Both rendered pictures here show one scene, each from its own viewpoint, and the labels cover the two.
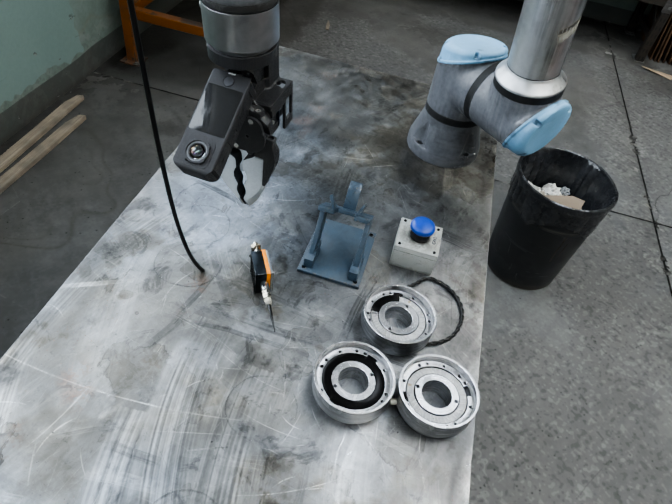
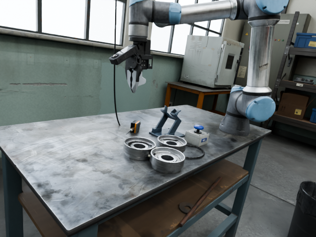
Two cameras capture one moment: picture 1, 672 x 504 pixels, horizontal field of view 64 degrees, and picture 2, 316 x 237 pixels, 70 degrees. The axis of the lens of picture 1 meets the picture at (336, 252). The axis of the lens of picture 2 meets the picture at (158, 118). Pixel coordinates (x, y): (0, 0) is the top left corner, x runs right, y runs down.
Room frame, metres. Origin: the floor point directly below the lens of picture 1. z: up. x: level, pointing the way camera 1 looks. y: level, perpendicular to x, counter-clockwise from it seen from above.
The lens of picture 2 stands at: (-0.17, -0.48, 1.13)
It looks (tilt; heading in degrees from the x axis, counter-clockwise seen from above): 16 degrees down; 34
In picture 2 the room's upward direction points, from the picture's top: 8 degrees clockwise
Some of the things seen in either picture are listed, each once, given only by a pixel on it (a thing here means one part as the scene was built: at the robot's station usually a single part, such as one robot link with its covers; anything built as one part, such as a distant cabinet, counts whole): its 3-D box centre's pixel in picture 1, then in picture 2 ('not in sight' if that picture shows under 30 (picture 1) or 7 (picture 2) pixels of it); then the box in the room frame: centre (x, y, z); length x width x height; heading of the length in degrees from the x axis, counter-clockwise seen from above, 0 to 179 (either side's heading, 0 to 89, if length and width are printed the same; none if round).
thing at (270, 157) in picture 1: (258, 152); (136, 70); (0.50, 0.11, 1.05); 0.05 x 0.02 x 0.09; 78
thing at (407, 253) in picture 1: (417, 243); (197, 137); (0.65, -0.13, 0.82); 0.08 x 0.07 x 0.05; 174
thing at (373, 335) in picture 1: (397, 320); (171, 145); (0.49, -0.11, 0.82); 0.10 x 0.10 x 0.04
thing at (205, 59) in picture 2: not in sight; (213, 63); (2.91, 0.83, 1.10); 0.62 x 0.61 x 0.65; 174
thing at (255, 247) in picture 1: (261, 284); (132, 128); (0.50, 0.10, 0.82); 0.17 x 0.02 x 0.04; 23
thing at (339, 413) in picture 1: (352, 383); (139, 148); (0.37, -0.05, 0.82); 0.10 x 0.10 x 0.04
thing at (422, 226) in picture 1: (420, 234); (197, 131); (0.65, -0.13, 0.85); 0.04 x 0.04 x 0.05
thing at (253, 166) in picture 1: (263, 170); (139, 82); (0.53, 0.11, 1.01); 0.06 x 0.03 x 0.09; 169
